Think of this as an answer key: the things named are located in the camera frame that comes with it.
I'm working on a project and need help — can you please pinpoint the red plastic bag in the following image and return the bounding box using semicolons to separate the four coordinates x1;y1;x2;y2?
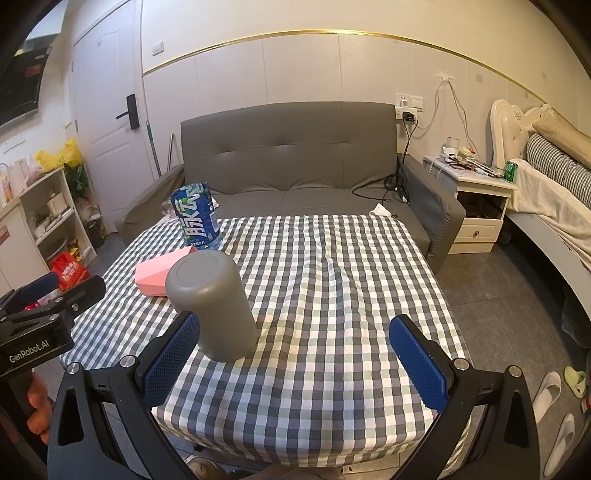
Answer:
50;253;90;291

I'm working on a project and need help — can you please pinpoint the checkered pillow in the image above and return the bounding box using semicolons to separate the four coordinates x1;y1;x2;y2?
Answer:
525;133;591;208

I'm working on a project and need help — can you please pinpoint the person's left hand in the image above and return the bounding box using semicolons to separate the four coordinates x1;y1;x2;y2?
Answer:
25;371;53;446

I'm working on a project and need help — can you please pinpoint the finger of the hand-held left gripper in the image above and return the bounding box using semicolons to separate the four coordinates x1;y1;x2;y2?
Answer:
4;275;107;324
9;272;61;308

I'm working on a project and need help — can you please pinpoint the light green slipper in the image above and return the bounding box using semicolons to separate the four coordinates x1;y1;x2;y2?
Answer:
564;367;587;398

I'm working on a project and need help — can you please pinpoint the mop handle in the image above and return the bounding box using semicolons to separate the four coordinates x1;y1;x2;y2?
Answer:
144;121;162;178

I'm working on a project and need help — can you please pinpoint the cream nightstand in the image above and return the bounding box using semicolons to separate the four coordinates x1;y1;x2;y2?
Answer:
423;154;519;254

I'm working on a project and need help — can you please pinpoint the pink kettle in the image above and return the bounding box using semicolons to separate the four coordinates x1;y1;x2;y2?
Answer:
8;159;31;199

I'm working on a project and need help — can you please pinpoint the cream blanket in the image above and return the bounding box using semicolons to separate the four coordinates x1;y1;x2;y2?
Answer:
512;162;591;271

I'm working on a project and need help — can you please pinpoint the white shelf unit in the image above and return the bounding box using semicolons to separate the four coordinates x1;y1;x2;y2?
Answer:
18;166;98;273

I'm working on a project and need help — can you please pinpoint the beige pillow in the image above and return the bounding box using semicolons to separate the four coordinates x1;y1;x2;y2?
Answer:
532;108;591;171

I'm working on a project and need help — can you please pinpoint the black door lock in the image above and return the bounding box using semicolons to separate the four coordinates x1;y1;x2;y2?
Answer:
116;93;139;130

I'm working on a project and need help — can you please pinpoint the black range hood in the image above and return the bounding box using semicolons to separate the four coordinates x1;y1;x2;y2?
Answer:
0;32;54;130

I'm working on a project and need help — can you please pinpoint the cream bed headboard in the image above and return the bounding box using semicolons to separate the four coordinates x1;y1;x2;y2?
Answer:
490;99;555;171

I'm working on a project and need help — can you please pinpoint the pink box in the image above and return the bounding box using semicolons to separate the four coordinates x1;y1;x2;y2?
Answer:
134;246;197;297

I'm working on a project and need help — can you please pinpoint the white door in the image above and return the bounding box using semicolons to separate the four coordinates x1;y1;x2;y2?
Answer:
69;0;160;236

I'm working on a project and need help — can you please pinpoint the yellow plastic bag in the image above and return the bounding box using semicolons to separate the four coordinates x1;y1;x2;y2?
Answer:
36;137;84;174

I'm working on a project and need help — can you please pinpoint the black charger cable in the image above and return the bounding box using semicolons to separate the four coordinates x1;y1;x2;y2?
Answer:
352;110;419;204

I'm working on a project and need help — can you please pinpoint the green plant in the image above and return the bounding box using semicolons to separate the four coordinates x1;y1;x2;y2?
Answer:
65;161;90;204

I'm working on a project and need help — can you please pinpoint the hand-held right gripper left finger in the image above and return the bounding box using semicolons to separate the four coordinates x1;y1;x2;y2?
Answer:
46;310;201;480

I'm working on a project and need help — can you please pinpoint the white cable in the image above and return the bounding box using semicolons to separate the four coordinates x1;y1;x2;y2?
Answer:
434;70;479;156

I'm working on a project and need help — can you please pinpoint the grey bed frame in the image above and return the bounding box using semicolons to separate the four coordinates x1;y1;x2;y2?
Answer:
505;210;591;324

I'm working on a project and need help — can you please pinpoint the white slipper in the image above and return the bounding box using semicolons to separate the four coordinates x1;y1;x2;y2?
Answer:
532;371;563;424
543;413;576;477

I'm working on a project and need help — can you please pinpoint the checkered tablecloth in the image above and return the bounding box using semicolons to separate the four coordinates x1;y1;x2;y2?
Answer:
60;213;472;467

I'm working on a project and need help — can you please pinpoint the blue drink bottle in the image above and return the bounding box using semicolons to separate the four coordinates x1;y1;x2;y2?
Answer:
170;182;221;251

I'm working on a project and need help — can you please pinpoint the grey cup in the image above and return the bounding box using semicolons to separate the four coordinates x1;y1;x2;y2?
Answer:
165;250;258;362

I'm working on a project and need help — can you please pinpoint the grey sofa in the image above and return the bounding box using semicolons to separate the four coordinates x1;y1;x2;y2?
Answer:
115;102;467;274

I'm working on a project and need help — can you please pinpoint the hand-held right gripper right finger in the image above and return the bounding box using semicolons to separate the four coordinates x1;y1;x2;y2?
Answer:
388;315;541;480

